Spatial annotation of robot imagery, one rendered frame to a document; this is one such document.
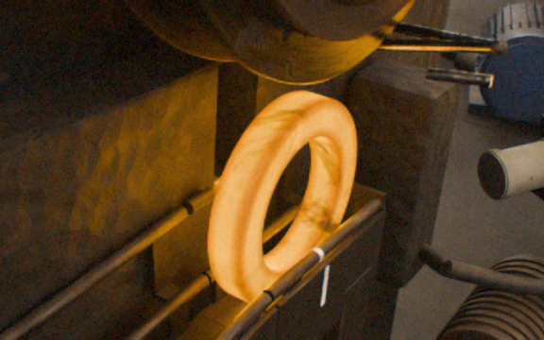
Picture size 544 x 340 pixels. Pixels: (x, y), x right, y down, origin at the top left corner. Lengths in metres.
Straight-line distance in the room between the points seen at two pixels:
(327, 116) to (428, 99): 0.18
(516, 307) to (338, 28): 0.54
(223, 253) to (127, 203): 0.08
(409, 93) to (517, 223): 1.49
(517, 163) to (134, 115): 0.53
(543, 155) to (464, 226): 1.24
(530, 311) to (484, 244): 1.15
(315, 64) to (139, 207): 0.17
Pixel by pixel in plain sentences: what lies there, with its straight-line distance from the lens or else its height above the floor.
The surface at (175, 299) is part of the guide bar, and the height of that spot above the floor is 0.70.
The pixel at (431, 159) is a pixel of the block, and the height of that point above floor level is 0.73.
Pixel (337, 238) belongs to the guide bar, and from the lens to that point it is 0.74.
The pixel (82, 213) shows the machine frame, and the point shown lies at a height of 0.80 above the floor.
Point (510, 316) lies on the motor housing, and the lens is 1.01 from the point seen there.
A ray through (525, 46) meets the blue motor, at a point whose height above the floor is 0.30.
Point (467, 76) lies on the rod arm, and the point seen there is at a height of 0.87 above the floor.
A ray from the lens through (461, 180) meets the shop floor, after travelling 2.47.
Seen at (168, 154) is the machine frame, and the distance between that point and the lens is 0.65.
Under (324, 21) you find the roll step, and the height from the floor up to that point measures 0.94.
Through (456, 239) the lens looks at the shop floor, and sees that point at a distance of 2.18.
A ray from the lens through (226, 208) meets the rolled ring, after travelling 0.64.
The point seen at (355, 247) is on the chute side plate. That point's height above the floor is 0.69.
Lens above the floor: 1.11
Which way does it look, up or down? 28 degrees down
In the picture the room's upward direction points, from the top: 5 degrees clockwise
